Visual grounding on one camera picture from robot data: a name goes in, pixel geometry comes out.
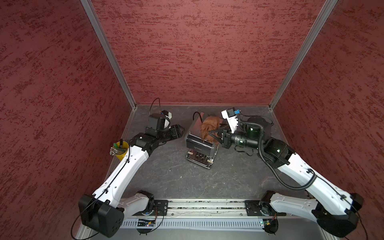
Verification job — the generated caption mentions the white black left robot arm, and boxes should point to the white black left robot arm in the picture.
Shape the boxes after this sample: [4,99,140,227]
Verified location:
[78,125,185,238]

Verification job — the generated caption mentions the brown microfibre cloth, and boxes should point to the brown microfibre cloth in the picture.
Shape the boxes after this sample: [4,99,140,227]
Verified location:
[201,116,223,144]

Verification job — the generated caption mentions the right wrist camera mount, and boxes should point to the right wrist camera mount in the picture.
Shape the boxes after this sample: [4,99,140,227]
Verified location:
[221,108,241,134]

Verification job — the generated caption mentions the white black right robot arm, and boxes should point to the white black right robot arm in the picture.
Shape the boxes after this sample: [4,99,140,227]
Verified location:
[208,115,364,238]

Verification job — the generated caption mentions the yellow pen holder cup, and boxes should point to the yellow pen holder cup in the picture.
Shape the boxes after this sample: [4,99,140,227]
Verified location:
[110,139,129,161]

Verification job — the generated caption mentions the grey steel coffee machine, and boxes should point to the grey steel coffee machine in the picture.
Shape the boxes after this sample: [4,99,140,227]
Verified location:
[185,112,225,169]

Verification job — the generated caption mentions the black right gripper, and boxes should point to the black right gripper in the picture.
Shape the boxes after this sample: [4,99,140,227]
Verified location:
[208,124,262,149]

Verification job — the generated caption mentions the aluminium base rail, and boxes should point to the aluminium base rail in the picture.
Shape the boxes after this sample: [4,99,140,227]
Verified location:
[74,197,328,240]

